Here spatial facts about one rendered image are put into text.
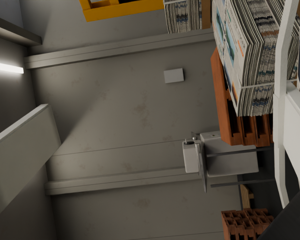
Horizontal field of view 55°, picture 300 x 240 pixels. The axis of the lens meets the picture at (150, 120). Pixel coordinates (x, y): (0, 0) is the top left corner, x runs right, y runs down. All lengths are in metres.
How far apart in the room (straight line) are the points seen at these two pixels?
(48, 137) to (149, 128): 7.01
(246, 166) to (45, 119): 5.11
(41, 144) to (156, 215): 7.55
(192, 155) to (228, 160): 0.62
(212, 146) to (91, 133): 3.49
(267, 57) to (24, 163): 0.90
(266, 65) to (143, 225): 7.07
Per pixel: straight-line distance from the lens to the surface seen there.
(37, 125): 0.18
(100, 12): 2.16
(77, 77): 7.59
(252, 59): 0.98
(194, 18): 1.56
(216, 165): 5.16
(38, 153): 0.18
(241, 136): 3.15
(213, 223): 7.79
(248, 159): 5.23
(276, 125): 0.17
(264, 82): 1.08
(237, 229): 5.00
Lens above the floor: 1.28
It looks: 6 degrees up
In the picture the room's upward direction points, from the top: 98 degrees counter-clockwise
